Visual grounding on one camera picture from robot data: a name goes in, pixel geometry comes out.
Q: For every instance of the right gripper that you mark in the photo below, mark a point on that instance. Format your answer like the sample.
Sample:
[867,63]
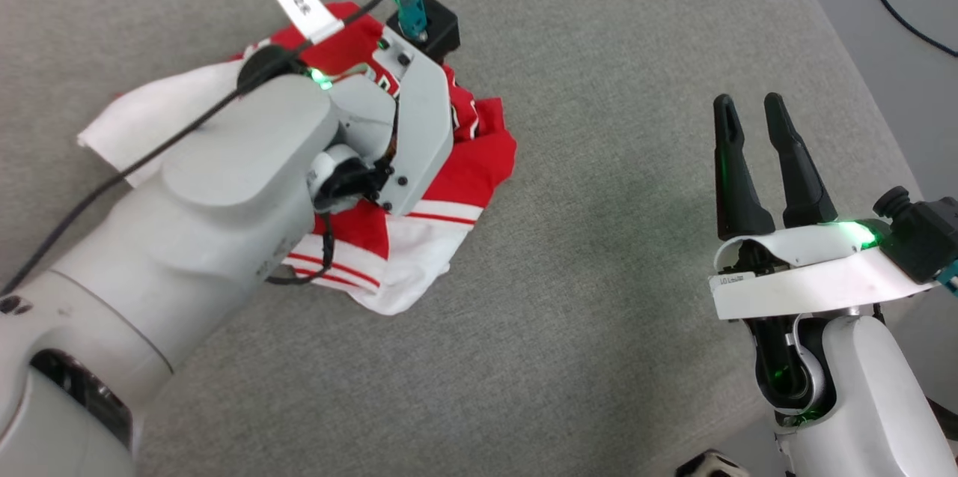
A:
[808,282]

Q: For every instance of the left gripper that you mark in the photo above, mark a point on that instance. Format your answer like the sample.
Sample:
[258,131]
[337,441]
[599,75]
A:
[423,125]

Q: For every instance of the red and white garment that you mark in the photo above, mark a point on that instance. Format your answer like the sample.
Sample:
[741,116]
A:
[479,162]

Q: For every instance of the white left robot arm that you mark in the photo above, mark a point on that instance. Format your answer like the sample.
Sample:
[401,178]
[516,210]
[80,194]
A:
[187,237]

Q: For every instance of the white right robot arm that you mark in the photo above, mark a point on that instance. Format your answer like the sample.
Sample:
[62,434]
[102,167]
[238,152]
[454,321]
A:
[868,402]

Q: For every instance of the white paper label tag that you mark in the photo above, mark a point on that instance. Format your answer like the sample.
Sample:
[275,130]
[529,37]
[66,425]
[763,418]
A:
[303,9]

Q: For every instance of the grey fabric sofa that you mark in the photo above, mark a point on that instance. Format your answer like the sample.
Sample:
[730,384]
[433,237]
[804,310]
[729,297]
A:
[599,162]

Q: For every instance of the black and white block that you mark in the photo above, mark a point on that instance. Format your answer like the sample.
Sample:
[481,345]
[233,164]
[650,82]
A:
[711,464]

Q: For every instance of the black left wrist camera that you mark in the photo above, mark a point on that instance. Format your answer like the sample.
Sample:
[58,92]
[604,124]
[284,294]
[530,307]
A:
[438,28]

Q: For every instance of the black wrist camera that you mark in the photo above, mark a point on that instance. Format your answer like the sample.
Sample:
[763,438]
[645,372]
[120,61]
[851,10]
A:
[924,234]
[438,28]

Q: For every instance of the teal left camera plug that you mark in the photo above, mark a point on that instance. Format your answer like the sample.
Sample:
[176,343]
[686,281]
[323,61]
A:
[411,11]

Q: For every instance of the teal camera plug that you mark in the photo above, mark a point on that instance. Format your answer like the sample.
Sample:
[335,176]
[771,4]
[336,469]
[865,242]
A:
[411,11]
[949,275]

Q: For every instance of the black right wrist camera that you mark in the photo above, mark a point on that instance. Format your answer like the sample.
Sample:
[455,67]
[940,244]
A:
[924,234]

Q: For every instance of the teal right camera plug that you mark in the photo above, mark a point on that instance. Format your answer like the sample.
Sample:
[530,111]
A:
[949,275]

